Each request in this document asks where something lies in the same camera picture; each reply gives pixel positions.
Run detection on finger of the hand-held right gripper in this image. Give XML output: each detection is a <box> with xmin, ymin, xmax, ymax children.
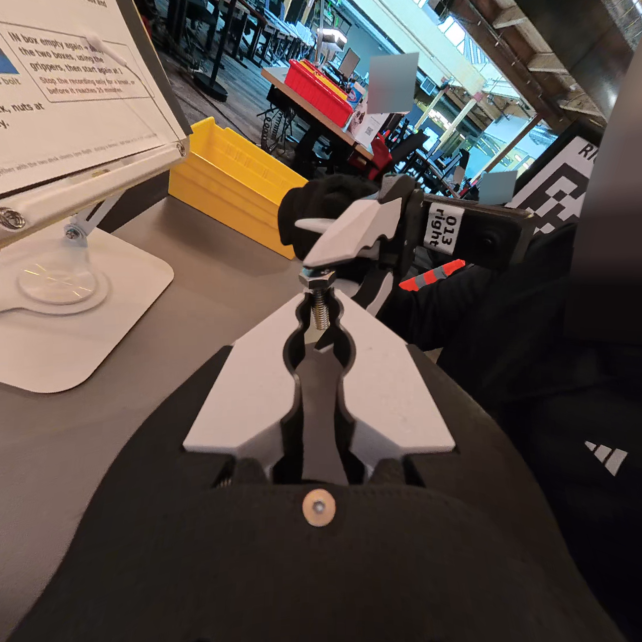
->
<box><xmin>351</xmin><ymin>266</ymin><xmax>394</xmax><ymax>316</ymax></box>
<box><xmin>302</xmin><ymin>197</ymin><xmax>406</xmax><ymax>268</ymax></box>

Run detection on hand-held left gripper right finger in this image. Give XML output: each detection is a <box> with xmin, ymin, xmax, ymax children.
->
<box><xmin>331</xmin><ymin>290</ymin><xmax>456</xmax><ymax>485</ymax></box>

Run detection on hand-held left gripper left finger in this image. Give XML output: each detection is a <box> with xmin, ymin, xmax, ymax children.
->
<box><xmin>183</xmin><ymin>293</ymin><xmax>309</xmax><ymax>485</ymax></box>

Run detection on steel hex bolt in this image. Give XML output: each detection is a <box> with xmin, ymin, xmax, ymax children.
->
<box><xmin>299</xmin><ymin>267</ymin><xmax>336</xmax><ymax>333</ymax></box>

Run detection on person's right forearm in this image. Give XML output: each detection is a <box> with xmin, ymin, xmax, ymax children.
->
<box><xmin>376</xmin><ymin>258</ymin><xmax>575</xmax><ymax>362</ymax></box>

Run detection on person's right hand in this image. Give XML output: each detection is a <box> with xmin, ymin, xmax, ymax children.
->
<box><xmin>278</xmin><ymin>173</ymin><xmax>382</xmax><ymax>261</ymax></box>

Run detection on orange grey striped object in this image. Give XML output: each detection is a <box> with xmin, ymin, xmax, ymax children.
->
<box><xmin>399</xmin><ymin>259</ymin><xmax>466</xmax><ymax>293</ymax></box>

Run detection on black white tag poster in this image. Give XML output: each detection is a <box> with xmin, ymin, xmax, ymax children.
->
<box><xmin>504</xmin><ymin>133</ymin><xmax>600</xmax><ymax>239</ymax></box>

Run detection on white printed card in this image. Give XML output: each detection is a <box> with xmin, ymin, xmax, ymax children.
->
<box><xmin>350</xmin><ymin>109</ymin><xmax>391</xmax><ymax>147</ymax></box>

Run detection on yellow plastic bin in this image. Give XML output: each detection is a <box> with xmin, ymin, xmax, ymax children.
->
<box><xmin>168</xmin><ymin>116</ymin><xmax>309</xmax><ymax>260</ymax></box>

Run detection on red plastic bin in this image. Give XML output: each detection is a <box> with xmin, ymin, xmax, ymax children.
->
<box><xmin>284</xmin><ymin>58</ymin><xmax>355</xmax><ymax>129</ymax></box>

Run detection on wooden table black legs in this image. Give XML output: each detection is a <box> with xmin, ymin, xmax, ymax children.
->
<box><xmin>261</xmin><ymin>66</ymin><xmax>377</xmax><ymax>166</ymax></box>

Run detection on white desk lamp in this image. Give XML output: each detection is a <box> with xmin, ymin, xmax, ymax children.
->
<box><xmin>316</xmin><ymin>27</ymin><xmax>349</xmax><ymax>56</ymax></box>

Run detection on black floor pole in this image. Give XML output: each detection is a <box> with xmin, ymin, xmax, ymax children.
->
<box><xmin>193</xmin><ymin>0</ymin><xmax>239</xmax><ymax>100</ymax></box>

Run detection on thin retaining wire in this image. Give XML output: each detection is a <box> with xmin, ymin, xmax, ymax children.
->
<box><xmin>86</xmin><ymin>35</ymin><xmax>185</xmax><ymax>153</ymax></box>

